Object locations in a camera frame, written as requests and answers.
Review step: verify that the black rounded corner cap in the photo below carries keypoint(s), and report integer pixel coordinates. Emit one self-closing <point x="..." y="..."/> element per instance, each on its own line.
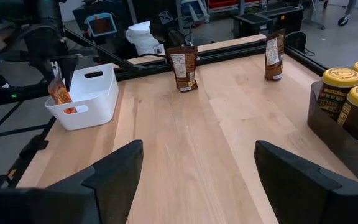
<point x="296" y="41"/>

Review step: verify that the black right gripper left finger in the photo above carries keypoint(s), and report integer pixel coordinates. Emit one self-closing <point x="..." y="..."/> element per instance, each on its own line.
<point x="73" y="199"/>

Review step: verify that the blue-framed tablet screen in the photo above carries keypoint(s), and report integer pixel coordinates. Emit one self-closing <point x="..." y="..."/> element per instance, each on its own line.
<point x="101" y="25"/>

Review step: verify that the white plastic bucket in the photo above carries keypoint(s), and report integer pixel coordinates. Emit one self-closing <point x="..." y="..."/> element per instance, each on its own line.
<point x="141" y="39"/>

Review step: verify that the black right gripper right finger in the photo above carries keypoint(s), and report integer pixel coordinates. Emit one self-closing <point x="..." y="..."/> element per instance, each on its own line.
<point x="306" y="193"/>

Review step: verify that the black open crate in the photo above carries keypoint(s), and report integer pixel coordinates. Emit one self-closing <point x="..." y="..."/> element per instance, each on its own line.
<point x="287" y="18"/>
<point x="250" y="26"/>

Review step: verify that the black aluminium table frame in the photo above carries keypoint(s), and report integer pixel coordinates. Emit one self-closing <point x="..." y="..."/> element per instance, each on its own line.
<point x="228" y="52"/>

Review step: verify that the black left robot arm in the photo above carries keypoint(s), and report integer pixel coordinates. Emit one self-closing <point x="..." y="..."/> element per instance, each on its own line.
<point x="26" y="37"/>

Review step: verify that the brown taco seasoning pouch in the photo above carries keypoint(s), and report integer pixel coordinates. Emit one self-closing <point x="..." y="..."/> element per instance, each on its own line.
<point x="183" y="68"/>
<point x="60" y="95"/>
<point x="273" y="56"/>

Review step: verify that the dark grey plastic bin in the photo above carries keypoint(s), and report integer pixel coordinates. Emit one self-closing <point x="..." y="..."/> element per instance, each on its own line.
<point x="337" y="140"/>

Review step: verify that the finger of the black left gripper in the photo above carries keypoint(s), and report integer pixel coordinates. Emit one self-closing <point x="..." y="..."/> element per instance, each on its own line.
<point x="50" y="73"/>
<point x="68" y="76"/>

